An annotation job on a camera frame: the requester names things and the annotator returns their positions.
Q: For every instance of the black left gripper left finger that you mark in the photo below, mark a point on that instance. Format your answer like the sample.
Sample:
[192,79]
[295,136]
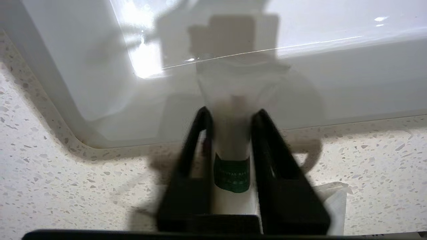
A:
[186,200]

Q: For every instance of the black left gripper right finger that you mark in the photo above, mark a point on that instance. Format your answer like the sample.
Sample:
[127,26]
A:
[287,200]

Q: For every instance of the small white sachet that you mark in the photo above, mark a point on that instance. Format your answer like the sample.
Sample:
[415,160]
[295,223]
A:
[337,203]

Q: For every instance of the long sachet with green label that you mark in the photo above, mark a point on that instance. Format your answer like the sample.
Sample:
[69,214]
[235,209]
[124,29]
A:
[232,173]

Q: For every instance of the white sink basin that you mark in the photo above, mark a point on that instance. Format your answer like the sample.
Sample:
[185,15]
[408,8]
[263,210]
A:
[350,66]

